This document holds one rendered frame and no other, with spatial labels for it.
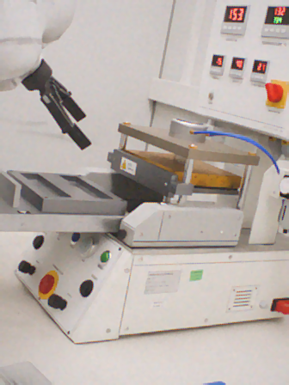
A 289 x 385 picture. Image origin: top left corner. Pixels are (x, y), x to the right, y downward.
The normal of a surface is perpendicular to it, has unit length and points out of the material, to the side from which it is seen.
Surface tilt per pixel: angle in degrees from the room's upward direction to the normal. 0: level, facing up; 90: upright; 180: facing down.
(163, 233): 90
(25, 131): 90
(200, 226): 90
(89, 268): 65
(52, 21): 108
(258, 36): 90
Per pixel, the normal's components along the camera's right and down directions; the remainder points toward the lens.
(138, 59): 0.39, 0.26
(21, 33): 0.72, 0.17
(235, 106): -0.84, -0.04
